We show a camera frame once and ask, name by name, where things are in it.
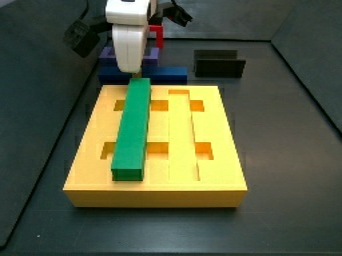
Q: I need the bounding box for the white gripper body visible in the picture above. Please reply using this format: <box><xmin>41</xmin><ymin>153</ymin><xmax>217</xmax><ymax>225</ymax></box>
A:
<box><xmin>105</xmin><ymin>0</ymin><xmax>157</xmax><ymax>26</ymax></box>

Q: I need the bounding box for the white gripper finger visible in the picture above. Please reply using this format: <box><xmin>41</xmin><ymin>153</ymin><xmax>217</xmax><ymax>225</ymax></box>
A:
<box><xmin>112</xmin><ymin>24</ymin><xmax>148</xmax><ymax>73</ymax></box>

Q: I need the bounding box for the blue long bar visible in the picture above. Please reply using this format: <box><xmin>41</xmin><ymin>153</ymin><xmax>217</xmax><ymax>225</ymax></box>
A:
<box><xmin>97</xmin><ymin>66</ymin><xmax>186</xmax><ymax>85</ymax></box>

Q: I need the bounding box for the yellow slotted board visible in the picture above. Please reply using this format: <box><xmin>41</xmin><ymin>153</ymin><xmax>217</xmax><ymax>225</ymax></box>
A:
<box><xmin>62</xmin><ymin>85</ymin><xmax>247</xmax><ymax>208</ymax></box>

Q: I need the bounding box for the purple comb-shaped block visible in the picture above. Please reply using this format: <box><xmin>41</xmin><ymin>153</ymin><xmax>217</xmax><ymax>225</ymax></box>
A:
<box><xmin>98</xmin><ymin>46</ymin><xmax>158</xmax><ymax>66</ymax></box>

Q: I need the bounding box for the black U-shaped block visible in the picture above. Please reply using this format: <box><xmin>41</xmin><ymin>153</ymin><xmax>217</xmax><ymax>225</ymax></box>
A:
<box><xmin>193</xmin><ymin>50</ymin><xmax>245</xmax><ymax>78</ymax></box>

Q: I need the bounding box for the green long bar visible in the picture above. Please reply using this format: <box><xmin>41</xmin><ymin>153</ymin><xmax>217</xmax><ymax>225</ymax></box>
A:
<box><xmin>110</xmin><ymin>78</ymin><xmax>150</xmax><ymax>181</ymax></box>

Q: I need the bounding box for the black camera on left mount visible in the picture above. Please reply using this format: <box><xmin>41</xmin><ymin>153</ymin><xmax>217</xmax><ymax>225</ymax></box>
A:
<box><xmin>62</xmin><ymin>16</ymin><xmax>110</xmax><ymax>58</ymax></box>

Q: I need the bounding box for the black camera on mount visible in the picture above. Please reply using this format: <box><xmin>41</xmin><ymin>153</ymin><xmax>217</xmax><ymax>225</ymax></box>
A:
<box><xmin>148</xmin><ymin>0</ymin><xmax>192</xmax><ymax>27</ymax></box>
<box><xmin>62</xmin><ymin>16</ymin><xmax>110</xmax><ymax>58</ymax></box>

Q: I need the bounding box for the black camera on right mount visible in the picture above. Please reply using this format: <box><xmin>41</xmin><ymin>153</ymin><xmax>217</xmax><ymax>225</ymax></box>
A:
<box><xmin>148</xmin><ymin>0</ymin><xmax>192</xmax><ymax>27</ymax></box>

